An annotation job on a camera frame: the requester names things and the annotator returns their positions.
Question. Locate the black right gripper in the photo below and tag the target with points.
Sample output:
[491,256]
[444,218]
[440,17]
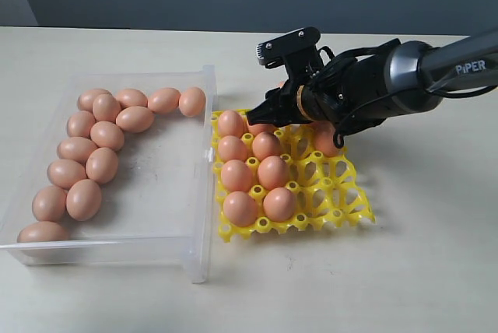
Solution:
[293,103]

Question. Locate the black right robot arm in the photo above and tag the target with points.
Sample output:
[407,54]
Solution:
[360,88]

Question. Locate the yellow plastic egg tray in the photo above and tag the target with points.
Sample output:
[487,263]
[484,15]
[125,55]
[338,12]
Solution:
[325,187]

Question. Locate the clear plastic bin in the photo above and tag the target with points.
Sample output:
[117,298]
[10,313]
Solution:
[156,210]

